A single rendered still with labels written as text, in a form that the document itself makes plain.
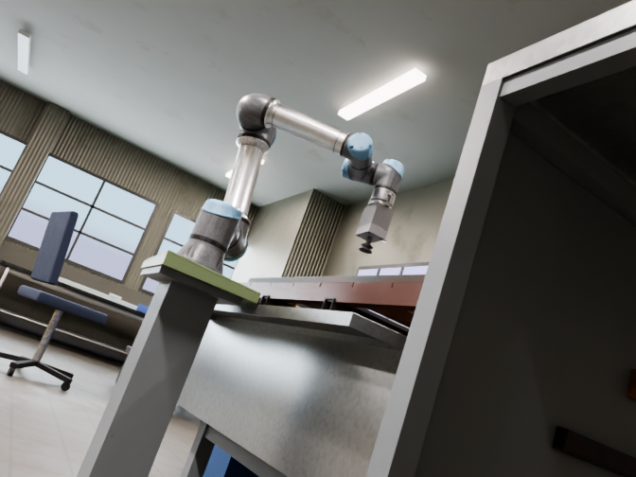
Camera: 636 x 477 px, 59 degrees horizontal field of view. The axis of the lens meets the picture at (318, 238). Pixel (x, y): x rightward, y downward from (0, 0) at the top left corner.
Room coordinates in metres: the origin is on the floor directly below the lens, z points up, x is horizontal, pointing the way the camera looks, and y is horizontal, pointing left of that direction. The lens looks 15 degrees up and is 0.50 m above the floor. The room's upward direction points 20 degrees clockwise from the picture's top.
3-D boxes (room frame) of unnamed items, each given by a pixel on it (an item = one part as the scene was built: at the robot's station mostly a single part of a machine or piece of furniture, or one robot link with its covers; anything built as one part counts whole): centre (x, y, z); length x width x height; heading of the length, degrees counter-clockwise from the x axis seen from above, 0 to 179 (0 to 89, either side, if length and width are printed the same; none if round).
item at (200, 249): (1.62, 0.30, 0.76); 0.15 x 0.15 x 0.10
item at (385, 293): (1.63, -0.11, 0.80); 1.62 x 0.04 x 0.06; 27
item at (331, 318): (1.76, 0.08, 0.66); 1.30 x 0.20 x 0.03; 27
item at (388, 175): (1.71, -0.15, 1.23); 0.09 x 0.08 x 0.11; 80
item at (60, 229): (4.07, 1.55, 0.57); 0.66 x 0.63 x 1.14; 109
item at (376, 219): (1.70, -0.16, 1.07); 0.10 x 0.09 x 0.16; 111
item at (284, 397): (1.79, 0.01, 0.47); 1.30 x 0.04 x 0.35; 27
